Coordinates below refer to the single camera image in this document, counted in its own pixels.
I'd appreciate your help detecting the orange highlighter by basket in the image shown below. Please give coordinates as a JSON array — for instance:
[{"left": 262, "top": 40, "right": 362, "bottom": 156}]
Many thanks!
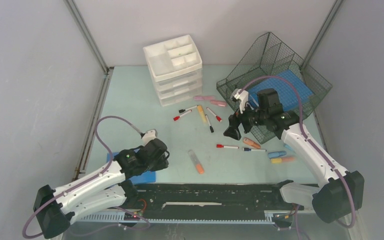
[{"left": 242, "top": 137, "right": 261, "bottom": 149}]

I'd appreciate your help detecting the black cap marker lower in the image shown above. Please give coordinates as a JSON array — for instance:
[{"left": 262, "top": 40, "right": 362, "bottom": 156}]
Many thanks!
[{"left": 204, "top": 114, "right": 214, "bottom": 133}]

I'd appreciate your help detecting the green wire mesh organizer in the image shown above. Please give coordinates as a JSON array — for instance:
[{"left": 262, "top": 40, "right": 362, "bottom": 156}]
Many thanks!
[{"left": 215, "top": 32, "right": 333, "bottom": 145}]

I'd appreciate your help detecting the red cap marker left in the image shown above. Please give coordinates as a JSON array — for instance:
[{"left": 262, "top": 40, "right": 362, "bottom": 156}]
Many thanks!
[{"left": 173, "top": 109, "right": 192, "bottom": 122}]

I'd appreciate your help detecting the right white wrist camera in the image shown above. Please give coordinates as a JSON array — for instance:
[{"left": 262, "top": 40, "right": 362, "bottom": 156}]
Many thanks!
[{"left": 230, "top": 88, "right": 249, "bottom": 114}]

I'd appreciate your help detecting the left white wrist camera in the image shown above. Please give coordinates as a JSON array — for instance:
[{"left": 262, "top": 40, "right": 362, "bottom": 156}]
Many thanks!
[{"left": 140, "top": 129, "right": 158, "bottom": 146}]

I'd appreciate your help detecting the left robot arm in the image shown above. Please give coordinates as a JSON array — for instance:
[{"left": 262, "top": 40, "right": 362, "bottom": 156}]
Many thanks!
[{"left": 33, "top": 138, "right": 170, "bottom": 239}]

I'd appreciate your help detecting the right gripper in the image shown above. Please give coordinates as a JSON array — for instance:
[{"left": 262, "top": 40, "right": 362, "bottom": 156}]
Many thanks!
[{"left": 223, "top": 97, "right": 268, "bottom": 141}]

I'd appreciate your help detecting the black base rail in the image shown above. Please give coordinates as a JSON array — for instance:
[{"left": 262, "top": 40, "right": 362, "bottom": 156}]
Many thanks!
[{"left": 105, "top": 181, "right": 315, "bottom": 222}]

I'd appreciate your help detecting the pink highlighter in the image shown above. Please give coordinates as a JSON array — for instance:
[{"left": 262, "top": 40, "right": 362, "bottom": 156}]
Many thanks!
[
  {"left": 210, "top": 100, "right": 227, "bottom": 107},
  {"left": 193, "top": 95, "right": 215, "bottom": 101}
]

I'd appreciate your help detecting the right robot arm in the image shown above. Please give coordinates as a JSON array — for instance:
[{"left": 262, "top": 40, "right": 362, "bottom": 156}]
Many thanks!
[{"left": 223, "top": 88, "right": 365, "bottom": 229}]

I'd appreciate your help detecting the light blue highlighter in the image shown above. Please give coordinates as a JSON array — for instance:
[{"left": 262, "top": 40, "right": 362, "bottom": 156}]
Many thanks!
[{"left": 283, "top": 143, "right": 295, "bottom": 152}]

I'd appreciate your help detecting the pink highlighter left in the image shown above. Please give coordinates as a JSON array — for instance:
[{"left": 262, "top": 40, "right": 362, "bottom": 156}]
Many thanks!
[{"left": 193, "top": 95, "right": 215, "bottom": 101}]

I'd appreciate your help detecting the black cap marker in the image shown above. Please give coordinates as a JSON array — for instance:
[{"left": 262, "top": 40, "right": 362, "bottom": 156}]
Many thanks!
[
  {"left": 204, "top": 114, "right": 214, "bottom": 133},
  {"left": 178, "top": 105, "right": 197, "bottom": 114}
]

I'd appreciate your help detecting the red cap marker right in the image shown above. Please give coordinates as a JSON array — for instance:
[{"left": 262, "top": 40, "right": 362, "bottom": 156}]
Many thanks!
[{"left": 206, "top": 107, "right": 223, "bottom": 123}]

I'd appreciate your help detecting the red cap marker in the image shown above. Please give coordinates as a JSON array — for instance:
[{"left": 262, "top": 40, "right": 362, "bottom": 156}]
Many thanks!
[
  {"left": 173, "top": 109, "right": 192, "bottom": 122},
  {"left": 206, "top": 107, "right": 223, "bottom": 123},
  {"left": 216, "top": 144, "right": 239, "bottom": 149}
]

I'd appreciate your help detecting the clear orange highlighter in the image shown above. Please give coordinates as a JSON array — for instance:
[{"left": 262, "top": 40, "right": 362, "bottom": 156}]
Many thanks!
[{"left": 187, "top": 149, "right": 205, "bottom": 175}]

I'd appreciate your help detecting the black cap marker upper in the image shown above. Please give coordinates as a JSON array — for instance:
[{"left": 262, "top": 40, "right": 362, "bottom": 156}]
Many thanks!
[{"left": 178, "top": 105, "right": 197, "bottom": 114}]

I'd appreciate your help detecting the red cap marker bottom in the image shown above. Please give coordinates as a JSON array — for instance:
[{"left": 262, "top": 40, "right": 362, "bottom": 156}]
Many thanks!
[{"left": 216, "top": 144, "right": 239, "bottom": 149}]

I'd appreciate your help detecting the pink highlighter right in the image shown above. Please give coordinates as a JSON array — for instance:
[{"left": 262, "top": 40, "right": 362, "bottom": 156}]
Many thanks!
[{"left": 210, "top": 100, "right": 227, "bottom": 107}]

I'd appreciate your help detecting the yellow orange highlighter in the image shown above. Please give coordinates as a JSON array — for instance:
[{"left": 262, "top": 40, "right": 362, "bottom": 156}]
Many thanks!
[{"left": 270, "top": 156, "right": 296, "bottom": 164}]

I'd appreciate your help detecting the white plastic drawer organizer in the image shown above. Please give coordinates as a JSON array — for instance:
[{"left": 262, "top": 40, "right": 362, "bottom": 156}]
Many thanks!
[{"left": 143, "top": 34, "right": 203, "bottom": 107}]

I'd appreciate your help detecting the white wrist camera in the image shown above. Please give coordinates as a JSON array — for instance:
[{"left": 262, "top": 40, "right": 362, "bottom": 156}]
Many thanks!
[
  {"left": 140, "top": 129, "right": 158, "bottom": 146},
  {"left": 230, "top": 88, "right": 249, "bottom": 114}
]

